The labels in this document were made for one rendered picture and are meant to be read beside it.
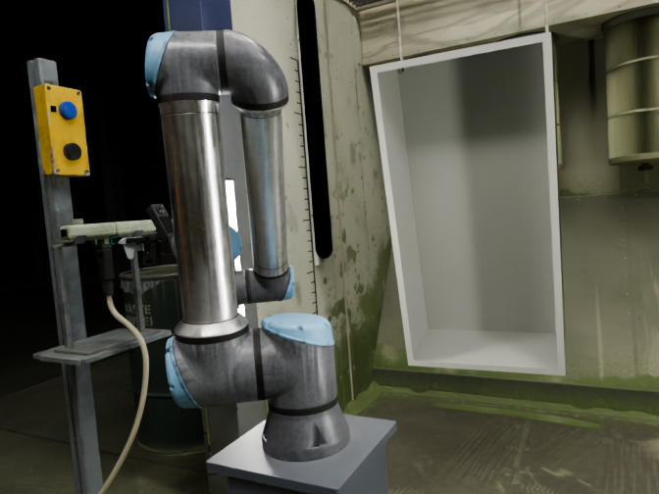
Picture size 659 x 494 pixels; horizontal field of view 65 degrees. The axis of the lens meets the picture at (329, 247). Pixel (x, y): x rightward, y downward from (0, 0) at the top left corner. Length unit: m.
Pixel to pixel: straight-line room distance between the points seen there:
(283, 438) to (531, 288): 1.52
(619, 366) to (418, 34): 2.06
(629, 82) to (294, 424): 2.45
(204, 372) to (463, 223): 1.53
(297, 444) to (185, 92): 0.71
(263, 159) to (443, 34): 2.18
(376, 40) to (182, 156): 2.40
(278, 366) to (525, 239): 1.48
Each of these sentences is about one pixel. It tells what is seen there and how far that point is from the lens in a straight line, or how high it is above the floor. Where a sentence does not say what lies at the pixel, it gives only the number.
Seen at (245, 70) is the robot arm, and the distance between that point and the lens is 1.02.
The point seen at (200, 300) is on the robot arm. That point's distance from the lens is 1.04.
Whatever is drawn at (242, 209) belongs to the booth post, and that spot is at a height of 1.16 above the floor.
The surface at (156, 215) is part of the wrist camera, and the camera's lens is 1.45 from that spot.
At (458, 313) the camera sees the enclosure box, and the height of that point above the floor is 0.61.
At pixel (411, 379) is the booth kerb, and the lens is 3.12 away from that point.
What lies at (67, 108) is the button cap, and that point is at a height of 1.48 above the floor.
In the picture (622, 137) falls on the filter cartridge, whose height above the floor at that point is 1.38.
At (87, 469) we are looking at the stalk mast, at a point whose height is 0.39.
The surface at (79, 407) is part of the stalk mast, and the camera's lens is 1.83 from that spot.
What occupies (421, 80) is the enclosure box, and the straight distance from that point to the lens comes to 2.27.
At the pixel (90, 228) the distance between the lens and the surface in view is 1.58.
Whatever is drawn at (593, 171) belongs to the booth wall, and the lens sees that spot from 3.38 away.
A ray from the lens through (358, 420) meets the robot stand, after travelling 1.27.
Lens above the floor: 1.14
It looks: 4 degrees down
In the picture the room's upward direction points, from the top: 4 degrees counter-clockwise
